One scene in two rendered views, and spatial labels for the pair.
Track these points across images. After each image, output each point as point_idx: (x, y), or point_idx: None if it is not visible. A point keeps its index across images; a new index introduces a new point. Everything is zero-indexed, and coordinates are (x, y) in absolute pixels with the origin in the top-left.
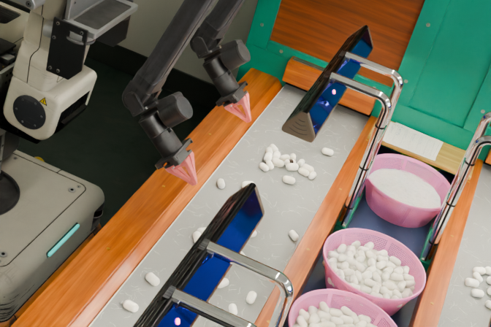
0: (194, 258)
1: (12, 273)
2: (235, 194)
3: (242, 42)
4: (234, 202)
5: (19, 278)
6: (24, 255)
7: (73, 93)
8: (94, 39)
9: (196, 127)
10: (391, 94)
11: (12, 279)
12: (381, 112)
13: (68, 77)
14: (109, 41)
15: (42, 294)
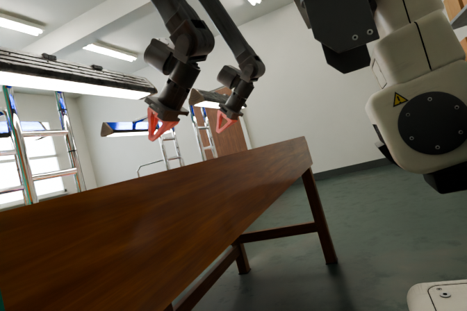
0: (219, 94)
1: (414, 289)
2: (200, 93)
3: (150, 42)
4: (202, 90)
5: (409, 298)
6: (426, 304)
7: (365, 106)
8: (308, 28)
9: (212, 160)
10: (14, 98)
11: (411, 289)
12: (63, 97)
13: (343, 71)
14: (343, 43)
15: (288, 139)
